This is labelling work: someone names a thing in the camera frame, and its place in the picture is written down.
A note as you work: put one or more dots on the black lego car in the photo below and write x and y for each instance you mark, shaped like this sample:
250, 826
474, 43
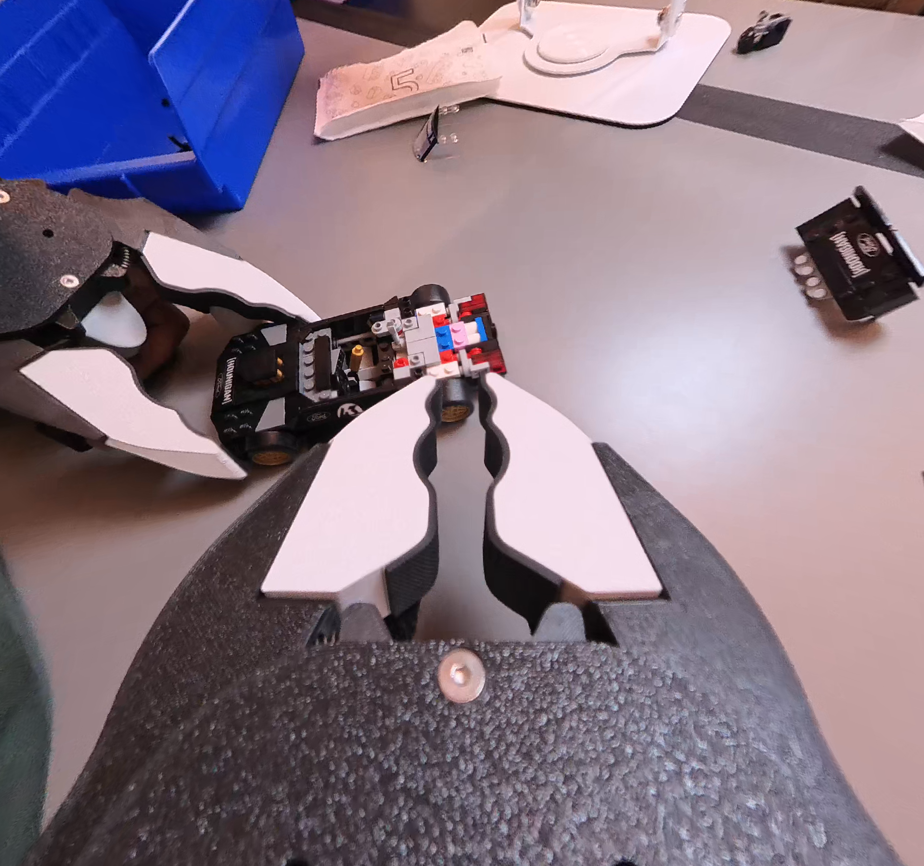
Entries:
332, 368

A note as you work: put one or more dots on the black printed lego plate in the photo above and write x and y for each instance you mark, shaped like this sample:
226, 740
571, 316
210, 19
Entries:
859, 257

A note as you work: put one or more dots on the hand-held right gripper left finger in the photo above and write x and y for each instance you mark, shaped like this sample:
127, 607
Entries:
354, 513

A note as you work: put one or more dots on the white booklet stand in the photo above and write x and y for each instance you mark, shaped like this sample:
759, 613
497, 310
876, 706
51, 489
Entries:
614, 51

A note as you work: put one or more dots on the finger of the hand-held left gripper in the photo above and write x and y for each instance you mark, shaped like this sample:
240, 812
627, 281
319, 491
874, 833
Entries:
123, 412
217, 277

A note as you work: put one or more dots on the clear lego windshield piece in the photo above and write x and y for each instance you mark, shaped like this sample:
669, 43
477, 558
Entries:
436, 134

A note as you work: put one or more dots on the white printed paper bag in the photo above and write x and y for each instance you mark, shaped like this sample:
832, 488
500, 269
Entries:
397, 80

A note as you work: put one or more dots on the small black lego part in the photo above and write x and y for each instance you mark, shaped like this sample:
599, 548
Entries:
763, 32

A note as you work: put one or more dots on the blue plastic bin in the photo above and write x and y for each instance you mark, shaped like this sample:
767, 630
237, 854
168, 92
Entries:
188, 72

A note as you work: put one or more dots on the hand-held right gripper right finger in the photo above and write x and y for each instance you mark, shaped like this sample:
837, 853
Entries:
571, 513

